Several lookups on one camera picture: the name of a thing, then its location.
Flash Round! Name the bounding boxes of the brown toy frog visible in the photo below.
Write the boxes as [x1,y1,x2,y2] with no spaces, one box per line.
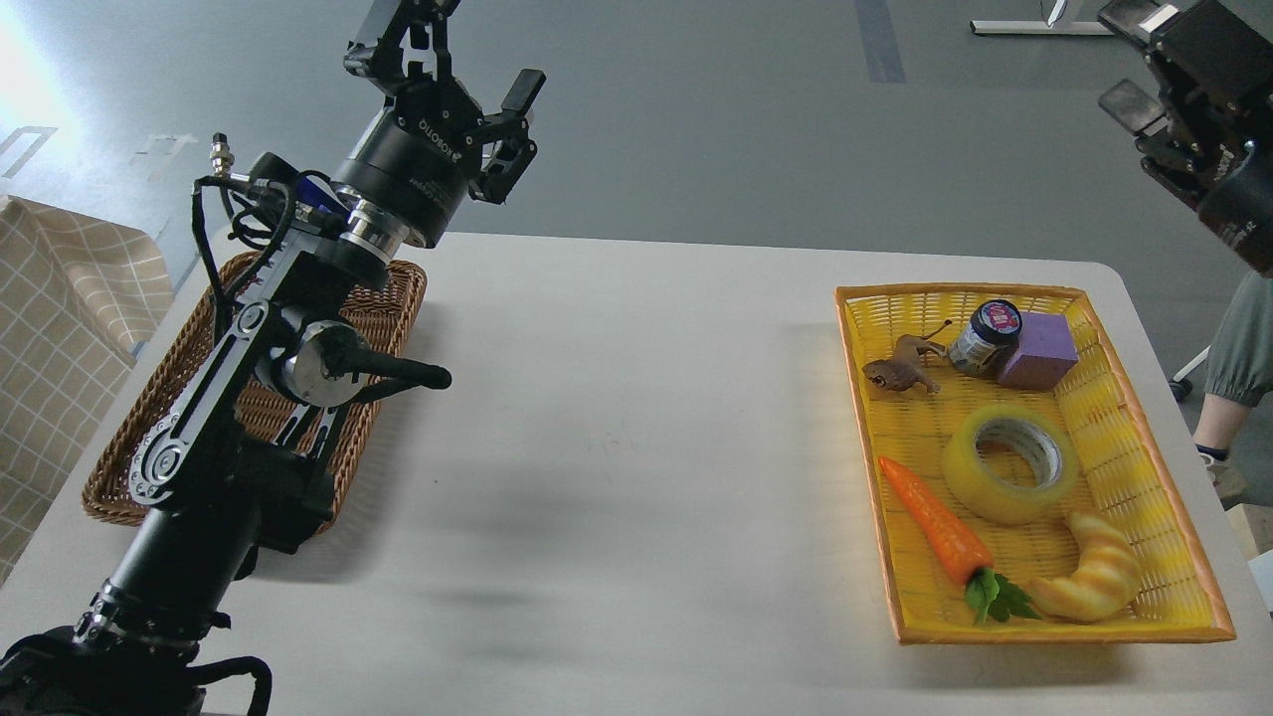
[862,320,952,395]

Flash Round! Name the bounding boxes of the yellow plastic basket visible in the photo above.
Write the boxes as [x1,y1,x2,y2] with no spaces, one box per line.
[835,282,1236,643]

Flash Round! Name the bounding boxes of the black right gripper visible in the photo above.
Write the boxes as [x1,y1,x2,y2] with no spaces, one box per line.
[1097,0,1270,276]

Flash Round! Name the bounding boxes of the orange toy carrot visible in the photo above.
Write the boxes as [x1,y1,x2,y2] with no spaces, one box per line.
[877,456,995,586]

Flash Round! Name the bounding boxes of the white stand base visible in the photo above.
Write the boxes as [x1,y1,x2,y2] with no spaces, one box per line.
[969,1,1111,37]

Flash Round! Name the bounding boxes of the small dark jar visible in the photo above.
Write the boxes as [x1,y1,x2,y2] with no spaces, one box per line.
[948,299,1023,377]

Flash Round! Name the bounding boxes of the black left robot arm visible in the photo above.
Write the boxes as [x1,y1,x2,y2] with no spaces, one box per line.
[3,1,545,715]

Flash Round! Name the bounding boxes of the toy croissant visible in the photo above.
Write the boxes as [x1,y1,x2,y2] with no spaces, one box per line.
[1026,510,1142,623]

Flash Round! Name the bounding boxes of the purple block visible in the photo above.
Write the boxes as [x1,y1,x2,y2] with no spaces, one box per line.
[995,312,1080,392]

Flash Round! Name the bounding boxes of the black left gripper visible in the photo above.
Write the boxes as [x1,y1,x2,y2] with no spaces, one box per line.
[334,1,546,248]

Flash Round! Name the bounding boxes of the brown wicker basket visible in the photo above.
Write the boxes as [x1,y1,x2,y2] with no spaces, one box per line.
[81,260,428,526]

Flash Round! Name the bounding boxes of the beige checkered cloth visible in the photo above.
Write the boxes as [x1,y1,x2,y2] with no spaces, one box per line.
[1,195,173,577]

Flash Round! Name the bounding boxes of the yellow tape roll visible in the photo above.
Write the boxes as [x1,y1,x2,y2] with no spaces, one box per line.
[941,404,1080,526]

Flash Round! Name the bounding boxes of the person in grey clothes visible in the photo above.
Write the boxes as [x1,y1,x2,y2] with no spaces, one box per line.
[1192,271,1272,499]

